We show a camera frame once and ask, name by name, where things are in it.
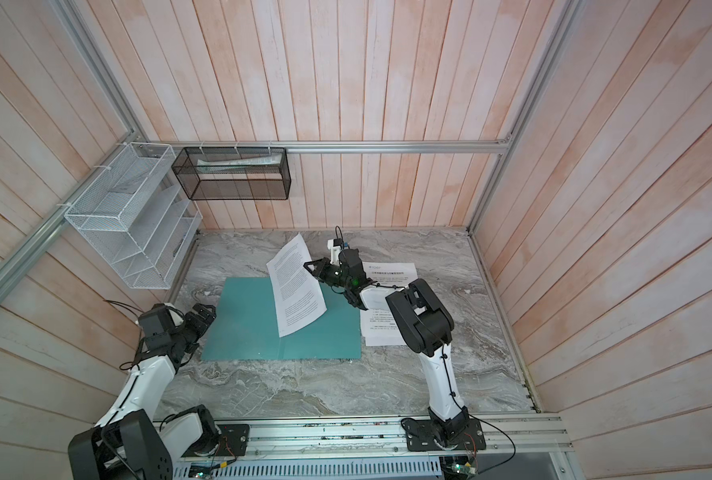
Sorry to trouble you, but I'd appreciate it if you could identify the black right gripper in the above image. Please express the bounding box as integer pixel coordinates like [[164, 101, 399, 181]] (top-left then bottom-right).
[[305, 259, 354, 292]]

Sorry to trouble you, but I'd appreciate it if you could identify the printed paper sheet dense text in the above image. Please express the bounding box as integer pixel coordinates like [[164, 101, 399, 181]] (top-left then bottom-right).
[[267, 234, 327, 338]]

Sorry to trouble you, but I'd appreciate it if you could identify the green file folder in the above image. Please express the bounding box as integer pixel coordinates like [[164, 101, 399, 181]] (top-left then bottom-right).
[[201, 277, 362, 361]]

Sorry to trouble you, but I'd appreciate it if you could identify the printed paper sheet with title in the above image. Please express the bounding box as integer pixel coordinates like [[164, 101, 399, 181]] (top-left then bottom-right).
[[358, 262, 420, 347]]

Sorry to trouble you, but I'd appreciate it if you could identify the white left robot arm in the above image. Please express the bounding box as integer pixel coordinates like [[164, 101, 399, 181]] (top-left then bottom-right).
[[68, 303, 221, 479]]

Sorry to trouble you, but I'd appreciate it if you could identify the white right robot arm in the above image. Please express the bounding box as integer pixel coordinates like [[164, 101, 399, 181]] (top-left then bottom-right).
[[303, 241, 471, 449]]

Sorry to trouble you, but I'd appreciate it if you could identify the black mesh basket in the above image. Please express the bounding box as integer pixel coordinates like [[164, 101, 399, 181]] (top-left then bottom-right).
[[173, 146, 292, 201]]

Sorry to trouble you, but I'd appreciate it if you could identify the paper inside black basket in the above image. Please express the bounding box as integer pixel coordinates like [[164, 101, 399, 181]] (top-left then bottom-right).
[[196, 153, 284, 175]]

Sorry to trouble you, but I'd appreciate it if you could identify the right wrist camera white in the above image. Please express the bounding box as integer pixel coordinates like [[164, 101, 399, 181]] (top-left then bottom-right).
[[327, 238, 348, 265]]

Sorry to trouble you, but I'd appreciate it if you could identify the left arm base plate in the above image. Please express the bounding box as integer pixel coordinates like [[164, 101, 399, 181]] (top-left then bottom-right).
[[214, 423, 251, 459]]

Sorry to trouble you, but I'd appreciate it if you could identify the white wire mesh shelf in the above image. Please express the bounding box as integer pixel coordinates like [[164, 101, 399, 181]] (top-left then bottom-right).
[[66, 143, 202, 290]]

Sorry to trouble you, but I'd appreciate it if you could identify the horizontal aluminium frame bar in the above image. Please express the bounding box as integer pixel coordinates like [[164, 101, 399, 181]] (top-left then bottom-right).
[[164, 140, 510, 154]]

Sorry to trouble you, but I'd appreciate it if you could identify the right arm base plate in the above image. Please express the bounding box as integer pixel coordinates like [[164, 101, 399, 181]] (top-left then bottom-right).
[[400, 417, 486, 452]]

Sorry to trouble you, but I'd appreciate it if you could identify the left aluminium frame bar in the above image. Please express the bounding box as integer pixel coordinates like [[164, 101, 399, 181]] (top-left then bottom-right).
[[0, 131, 140, 306]]

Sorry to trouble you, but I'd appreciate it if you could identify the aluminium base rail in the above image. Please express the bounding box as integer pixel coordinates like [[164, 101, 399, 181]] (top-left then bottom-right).
[[218, 412, 573, 461]]

